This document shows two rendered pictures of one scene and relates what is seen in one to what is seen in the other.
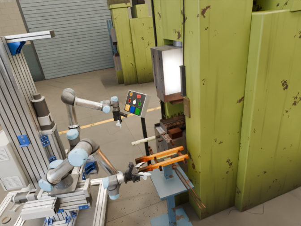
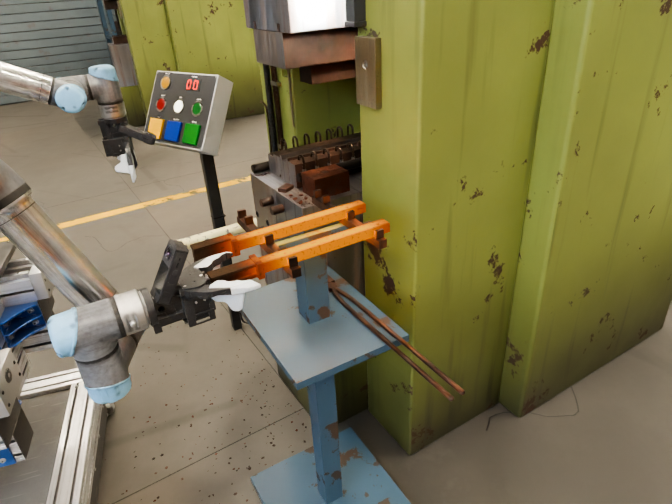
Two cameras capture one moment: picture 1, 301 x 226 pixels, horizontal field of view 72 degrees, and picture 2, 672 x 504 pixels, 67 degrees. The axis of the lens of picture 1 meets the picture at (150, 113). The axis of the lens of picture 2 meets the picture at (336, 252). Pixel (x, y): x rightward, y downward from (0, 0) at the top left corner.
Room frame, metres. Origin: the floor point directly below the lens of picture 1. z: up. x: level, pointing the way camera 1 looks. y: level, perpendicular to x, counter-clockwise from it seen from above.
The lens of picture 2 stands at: (0.37, 0.10, 1.50)
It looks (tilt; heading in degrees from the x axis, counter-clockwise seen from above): 29 degrees down; 346
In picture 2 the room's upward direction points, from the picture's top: 3 degrees counter-clockwise
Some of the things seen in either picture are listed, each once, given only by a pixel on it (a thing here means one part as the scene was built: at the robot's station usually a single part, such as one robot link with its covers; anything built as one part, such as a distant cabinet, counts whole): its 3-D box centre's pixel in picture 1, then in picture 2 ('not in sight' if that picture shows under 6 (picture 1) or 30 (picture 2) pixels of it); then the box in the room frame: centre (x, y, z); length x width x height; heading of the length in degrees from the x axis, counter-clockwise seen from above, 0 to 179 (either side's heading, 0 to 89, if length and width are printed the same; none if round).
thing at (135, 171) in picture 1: (131, 175); (178, 300); (1.21, 0.20, 0.98); 0.12 x 0.08 x 0.09; 105
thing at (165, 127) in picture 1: (180, 121); (336, 153); (1.99, -0.32, 0.96); 0.42 x 0.20 x 0.09; 106
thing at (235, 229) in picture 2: (148, 139); (231, 230); (2.24, 0.07, 0.62); 0.44 x 0.05 x 0.05; 106
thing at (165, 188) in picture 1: (168, 177); (314, 317); (1.42, -0.09, 0.73); 0.40 x 0.30 x 0.02; 15
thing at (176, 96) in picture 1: (178, 90); (330, 40); (1.99, -0.32, 1.32); 0.42 x 0.20 x 0.10; 106
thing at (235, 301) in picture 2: (144, 176); (236, 297); (1.18, 0.10, 0.98); 0.09 x 0.03 x 0.06; 69
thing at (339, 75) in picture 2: (183, 97); (346, 66); (1.98, -0.36, 1.24); 0.30 x 0.07 x 0.06; 106
